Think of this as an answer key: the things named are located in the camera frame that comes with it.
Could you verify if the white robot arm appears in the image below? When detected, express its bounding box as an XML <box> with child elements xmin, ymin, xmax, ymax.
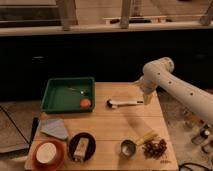
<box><xmin>134</xmin><ymin>57</ymin><xmax>213</xmax><ymax>124</ymax></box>

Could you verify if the yellow banana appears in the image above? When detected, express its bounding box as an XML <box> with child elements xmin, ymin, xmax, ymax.
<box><xmin>136</xmin><ymin>131</ymin><xmax>157</xmax><ymax>146</ymax></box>

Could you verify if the bunch of red grapes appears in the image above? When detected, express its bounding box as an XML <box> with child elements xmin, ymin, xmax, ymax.
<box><xmin>142</xmin><ymin>139</ymin><xmax>167</xmax><ymax>159</ymax></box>

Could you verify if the small metal cup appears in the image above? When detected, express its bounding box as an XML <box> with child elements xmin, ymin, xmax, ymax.
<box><xmin>121</xmin><ymin>140</ymin><xmax>136</xmax><ymax>157</ymax></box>

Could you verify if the orange ball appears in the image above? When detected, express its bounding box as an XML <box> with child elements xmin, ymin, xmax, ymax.
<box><xmin>80</xmin><ymin>98</ymin><xmax>91</xmax><ymax>108</ymax></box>

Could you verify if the small metal spoon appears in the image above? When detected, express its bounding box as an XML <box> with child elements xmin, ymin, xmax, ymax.
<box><xmin>68</xmin><ymin>87</ymin><xmax>88</xmax><ymax>95</ymax></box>

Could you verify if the black plate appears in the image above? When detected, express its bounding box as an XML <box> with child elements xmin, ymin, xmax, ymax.
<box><xmin>69</xmin><ymin>132</ymin><xmax>96</xmax><ymax>162</ymax></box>

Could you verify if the green plastic tray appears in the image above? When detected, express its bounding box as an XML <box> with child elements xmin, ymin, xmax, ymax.
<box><xmin>41</xmin><ymin>77</ymin><xmax>95</xmax><ymax>114</ymax></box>

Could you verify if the wooden block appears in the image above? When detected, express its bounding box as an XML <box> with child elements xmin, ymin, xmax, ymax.
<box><xmin>73</xmin><ymin>138</ymin><xmax>89</xmax><ymax>162</ymax></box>

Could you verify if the blue folded cloth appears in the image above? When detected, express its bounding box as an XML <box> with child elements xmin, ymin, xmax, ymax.
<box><xmin>41</xmin><ymin>119</ymin><xmax>68</xmax><ymax>140</ymax></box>

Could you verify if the white cup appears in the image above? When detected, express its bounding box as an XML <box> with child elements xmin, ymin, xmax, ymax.
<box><xmin>36</xmin><ymin>142</ymin><xmax>57</xmax><ymax>164</ymax></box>

